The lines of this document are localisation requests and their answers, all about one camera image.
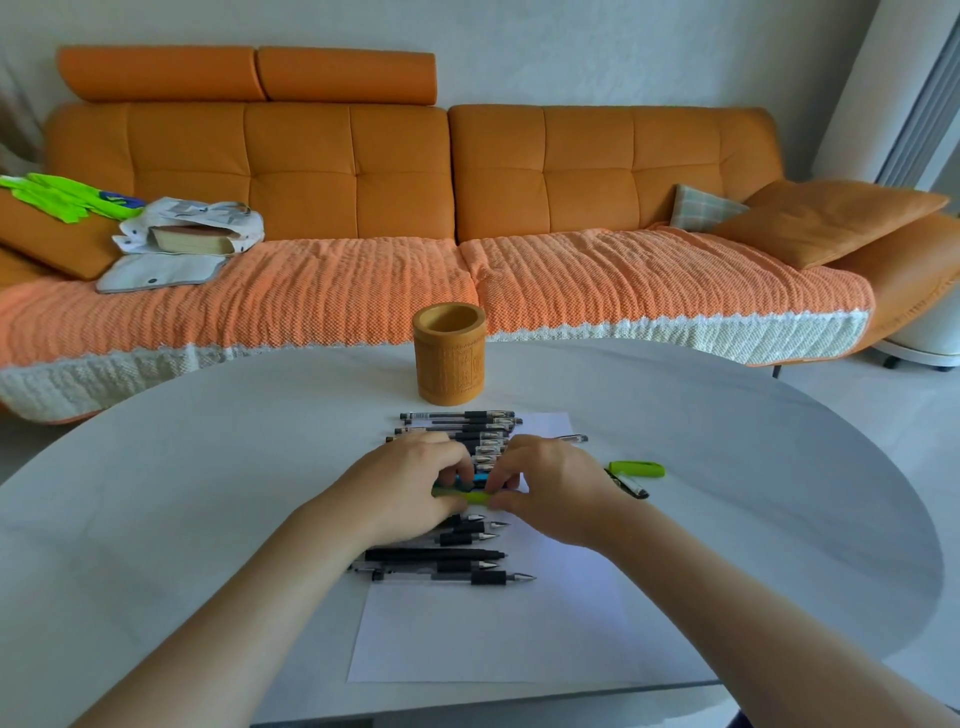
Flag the plaid grey cushion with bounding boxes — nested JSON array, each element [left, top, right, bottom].
[[669, 183, 751, 234]]

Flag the brown orange cushion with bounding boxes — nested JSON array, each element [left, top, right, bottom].
[[0, 187, 125, 282]]

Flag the single black clip pen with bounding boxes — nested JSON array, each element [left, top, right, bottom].
[[604, 468, 651, 501]]

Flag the person's right forearm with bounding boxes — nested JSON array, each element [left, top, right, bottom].
[[596, 496, 960, 728]]

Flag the orange leather sofa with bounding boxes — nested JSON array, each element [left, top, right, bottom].
[[0, 45, 960, 425]]

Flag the person's right hand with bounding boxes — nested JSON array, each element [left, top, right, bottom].
[[483, 434, 633, 554]]

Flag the white paper sheet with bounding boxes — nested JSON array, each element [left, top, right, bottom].
[[346, 411, 720, 685]]

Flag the person's left forearm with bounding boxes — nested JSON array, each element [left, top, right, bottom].
[[71, 491, 370, 728]]

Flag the bamboo pen holder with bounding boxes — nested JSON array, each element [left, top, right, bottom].
[[411, 301, 488, 408]]

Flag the neon green gloves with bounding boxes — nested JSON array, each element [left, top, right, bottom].
[[0, 172, 147, 225]]

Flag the white standing air conditioner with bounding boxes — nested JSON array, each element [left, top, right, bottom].
[[812, 0, 960, 373]]

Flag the grey tablet case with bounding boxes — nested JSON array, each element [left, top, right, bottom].
[[95, 252, 231, 295]]

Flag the orange sofa headrest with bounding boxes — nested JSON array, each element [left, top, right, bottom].
[[255, 46, 439, 107], [57, 45, 268, 105]]

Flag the person's left hand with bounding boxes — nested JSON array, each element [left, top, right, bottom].
[[328, 430, 476, 553]]

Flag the orange knit sofa cover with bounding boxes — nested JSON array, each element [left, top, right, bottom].
[[0, 235, 481, 426], [458, 225, 877, 367]]

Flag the white printed cloth bag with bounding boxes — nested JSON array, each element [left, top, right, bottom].
[[111, 196, 266, 257]]

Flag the thick beige book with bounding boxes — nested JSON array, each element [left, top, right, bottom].
[[150, 225, 243, 257]]

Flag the large orange cushion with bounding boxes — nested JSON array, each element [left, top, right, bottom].
[[708, 178, 951, 272]]

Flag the row of black pens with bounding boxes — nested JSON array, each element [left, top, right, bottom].
[[348, 408, 590, 587]]

